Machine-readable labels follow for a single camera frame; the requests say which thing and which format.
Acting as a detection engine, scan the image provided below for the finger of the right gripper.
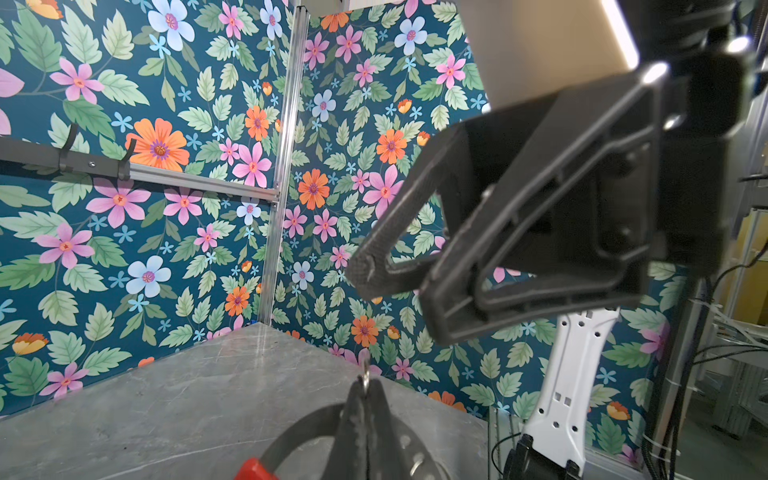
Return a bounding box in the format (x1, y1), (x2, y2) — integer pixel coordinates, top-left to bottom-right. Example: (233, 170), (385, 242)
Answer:
(344, 95), (565, 301)
(421, 68), (668, 345)

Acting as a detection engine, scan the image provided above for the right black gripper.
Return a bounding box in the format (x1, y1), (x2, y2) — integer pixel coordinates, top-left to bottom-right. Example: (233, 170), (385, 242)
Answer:
(619, 1), (757, 276)

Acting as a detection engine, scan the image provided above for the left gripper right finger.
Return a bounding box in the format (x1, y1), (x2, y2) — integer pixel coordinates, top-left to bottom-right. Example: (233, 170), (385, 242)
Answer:
(330, 377), (410, 480)

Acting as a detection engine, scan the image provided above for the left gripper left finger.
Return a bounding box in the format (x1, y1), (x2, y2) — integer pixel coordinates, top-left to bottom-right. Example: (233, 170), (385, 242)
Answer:
(258, 403), (348, 479)

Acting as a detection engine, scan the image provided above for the keyring with coloured keys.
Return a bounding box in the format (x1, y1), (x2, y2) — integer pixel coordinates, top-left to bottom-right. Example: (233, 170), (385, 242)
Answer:
(235, 361), (450, 480)

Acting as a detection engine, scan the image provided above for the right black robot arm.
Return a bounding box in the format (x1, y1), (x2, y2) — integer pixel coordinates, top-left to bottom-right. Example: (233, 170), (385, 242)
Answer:
(347, 1), (758, 479)

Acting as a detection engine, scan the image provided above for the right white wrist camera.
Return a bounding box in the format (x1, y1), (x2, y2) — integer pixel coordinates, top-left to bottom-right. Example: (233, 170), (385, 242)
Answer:
(457, 0), (639, 110)

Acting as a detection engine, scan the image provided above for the black hook rail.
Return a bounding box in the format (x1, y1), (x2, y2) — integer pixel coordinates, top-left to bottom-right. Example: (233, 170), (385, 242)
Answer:
(1, 124), (136, 181)

